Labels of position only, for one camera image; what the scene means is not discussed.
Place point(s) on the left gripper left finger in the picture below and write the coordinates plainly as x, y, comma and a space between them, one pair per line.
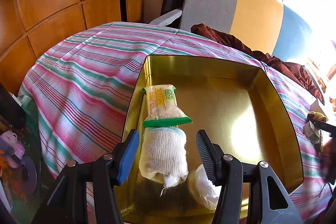
66, 201

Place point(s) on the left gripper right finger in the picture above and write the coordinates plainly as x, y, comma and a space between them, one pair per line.
268, 200

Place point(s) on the beige knit sock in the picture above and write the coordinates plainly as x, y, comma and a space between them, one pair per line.
163, 156

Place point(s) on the rice cracker snack packet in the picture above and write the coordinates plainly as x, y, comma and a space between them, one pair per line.
162, 107

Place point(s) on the yellow knit sock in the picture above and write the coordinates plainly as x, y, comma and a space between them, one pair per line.
313, 115

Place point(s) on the small green white box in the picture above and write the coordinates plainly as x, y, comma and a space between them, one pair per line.
312, 133

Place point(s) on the white carton box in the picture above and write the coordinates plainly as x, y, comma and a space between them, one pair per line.
317, 106

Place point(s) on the white cloth wad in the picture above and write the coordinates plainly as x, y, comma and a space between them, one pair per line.
207, 193

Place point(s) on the maroon blanket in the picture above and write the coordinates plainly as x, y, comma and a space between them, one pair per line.
294, 71

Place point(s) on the gold metal tin tray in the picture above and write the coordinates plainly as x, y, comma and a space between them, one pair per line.
240, 110

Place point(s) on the striped bed sheet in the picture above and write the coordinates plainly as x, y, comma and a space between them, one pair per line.
82, 87

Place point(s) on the tricolour headboard cushion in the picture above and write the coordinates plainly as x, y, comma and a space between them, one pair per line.
264, 25

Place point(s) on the wooden wardrobe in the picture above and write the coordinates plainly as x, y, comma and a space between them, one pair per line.
30, 27

